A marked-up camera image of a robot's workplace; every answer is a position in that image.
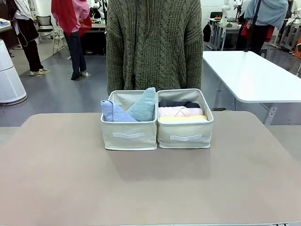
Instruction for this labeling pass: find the person in light blue shawl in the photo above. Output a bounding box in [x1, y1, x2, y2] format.
[244, 0, 289, 55]

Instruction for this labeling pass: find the white side table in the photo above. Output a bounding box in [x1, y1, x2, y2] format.
[202, 50, 301, 127]

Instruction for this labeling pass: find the yellow towel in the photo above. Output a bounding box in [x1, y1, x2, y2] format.
[159, 114, 209, 123]

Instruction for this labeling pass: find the lavender blue towel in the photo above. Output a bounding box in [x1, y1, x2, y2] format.
[100, 99, 138, 122]

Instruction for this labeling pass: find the person in green knit sweater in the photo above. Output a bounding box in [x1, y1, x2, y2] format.
[106, 0, 204, 95]

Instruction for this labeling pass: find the person in red top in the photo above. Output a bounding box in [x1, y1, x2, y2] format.
[51, 0, 91, 80]

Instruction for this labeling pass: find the white folding chair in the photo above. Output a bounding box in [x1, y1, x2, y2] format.
[52, 30, 71, 57]

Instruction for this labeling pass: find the person in black skirt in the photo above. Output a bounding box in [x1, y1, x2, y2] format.
[7, 0, 50, 76]

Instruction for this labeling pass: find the teal grey towel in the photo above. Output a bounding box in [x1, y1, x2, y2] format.
[126, 87, 157, 122]

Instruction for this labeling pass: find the pink towel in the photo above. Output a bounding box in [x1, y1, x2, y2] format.
[158, 106, 204, 118]

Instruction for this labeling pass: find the white air purifier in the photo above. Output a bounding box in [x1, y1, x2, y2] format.
[0, 39, 27, 104]

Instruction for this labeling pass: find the black mesh office chair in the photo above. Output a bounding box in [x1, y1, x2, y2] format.
[36, 15, 56, 40]

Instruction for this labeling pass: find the dark grey towel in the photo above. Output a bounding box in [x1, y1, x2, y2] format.
[158, 100, 201, 109]

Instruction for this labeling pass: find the beige fabric storage bin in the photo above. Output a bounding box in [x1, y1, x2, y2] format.
[156, 88, 214, 149]
[100, 90, 158, 151]

